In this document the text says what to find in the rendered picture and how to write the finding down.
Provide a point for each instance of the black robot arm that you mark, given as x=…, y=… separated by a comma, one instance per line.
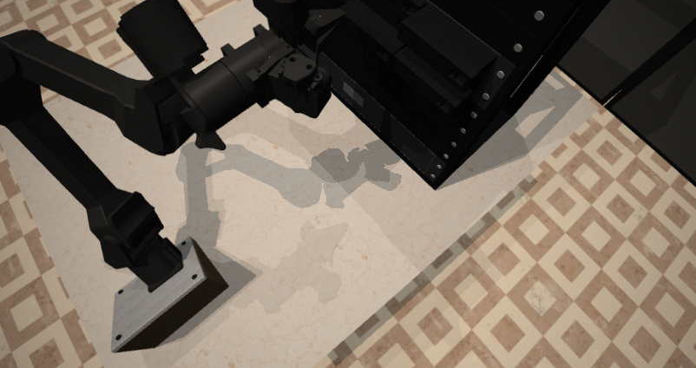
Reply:
x=163, y=37

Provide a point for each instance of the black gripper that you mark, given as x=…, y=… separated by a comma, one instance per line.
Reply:
x=289, y=15

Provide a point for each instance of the black server rack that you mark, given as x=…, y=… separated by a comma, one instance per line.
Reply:
x=491, y=44

